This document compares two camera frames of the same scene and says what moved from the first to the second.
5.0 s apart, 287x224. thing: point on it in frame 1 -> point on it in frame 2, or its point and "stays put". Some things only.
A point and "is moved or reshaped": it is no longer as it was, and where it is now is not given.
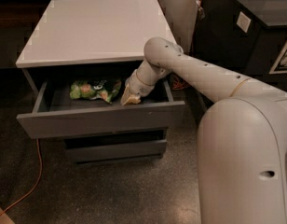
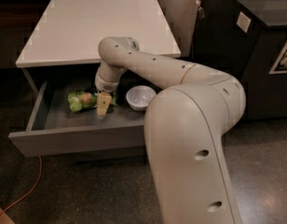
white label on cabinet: [243, 21] stays put
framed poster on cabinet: [283, 64] stays put
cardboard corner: [3, 218] stays put
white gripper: [136, 85] -> [105, 85]
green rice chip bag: [95, 89] is moved or reshaped
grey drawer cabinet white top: [77, 60] stays put
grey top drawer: [57, 113] is moved or reshaped
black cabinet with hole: [243, 29] stays put
